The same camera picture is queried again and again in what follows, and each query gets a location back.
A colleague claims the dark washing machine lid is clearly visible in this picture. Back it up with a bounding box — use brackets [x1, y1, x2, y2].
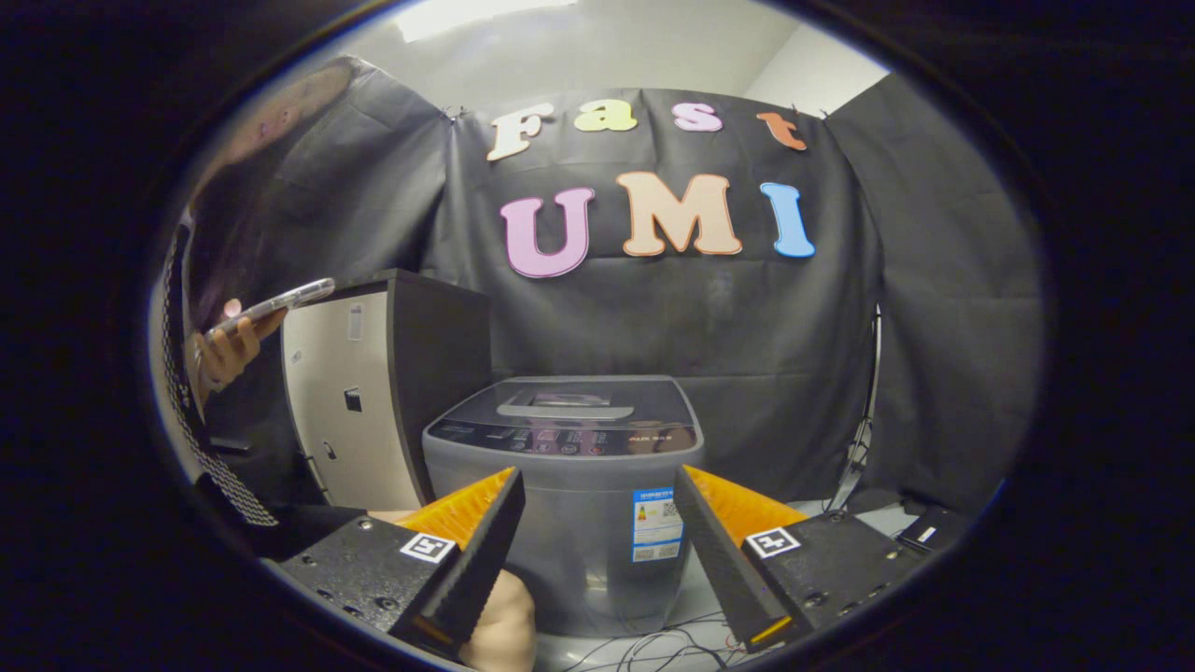
[453, 375, 699, 432]

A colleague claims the black box with white label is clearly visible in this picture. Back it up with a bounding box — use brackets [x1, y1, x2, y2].
[896, 504, 972, 556]

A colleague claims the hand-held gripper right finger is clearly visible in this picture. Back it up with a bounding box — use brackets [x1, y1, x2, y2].
[674, 465, 935, 654]

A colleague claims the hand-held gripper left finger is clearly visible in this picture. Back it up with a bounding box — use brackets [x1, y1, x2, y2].
[278, 467, 527, 664]

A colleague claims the grey washing machine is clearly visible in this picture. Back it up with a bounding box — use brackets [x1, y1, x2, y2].
[422, 375, 703, 638]

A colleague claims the dark and beige cabinet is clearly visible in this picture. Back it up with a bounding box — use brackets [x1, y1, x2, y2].
[280, 269, 491, 512]

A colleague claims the metal light stand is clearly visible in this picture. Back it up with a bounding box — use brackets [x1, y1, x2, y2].
[826, 308, 883, 514]

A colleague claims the smartphone in clear case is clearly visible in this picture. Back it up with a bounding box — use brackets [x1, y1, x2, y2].
[207, 277, 337, 337]

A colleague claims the black backdrop cloth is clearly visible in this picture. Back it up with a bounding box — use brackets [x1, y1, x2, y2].
[201, 56, 1042, 514]

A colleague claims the tangle of floor cables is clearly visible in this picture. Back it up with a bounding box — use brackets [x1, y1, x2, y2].
[560, 611, 748, 672]

